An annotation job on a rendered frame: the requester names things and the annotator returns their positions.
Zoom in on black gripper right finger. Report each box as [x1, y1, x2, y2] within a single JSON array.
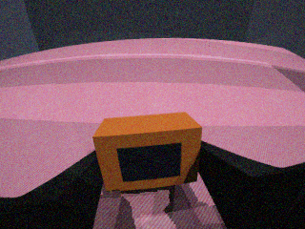
[[198, 141, 305, 229]]

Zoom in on orange block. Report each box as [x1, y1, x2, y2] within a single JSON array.
[[92, 112, 202, 192]]

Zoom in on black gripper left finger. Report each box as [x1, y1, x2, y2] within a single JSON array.
[[0, 150, 104, 229]]

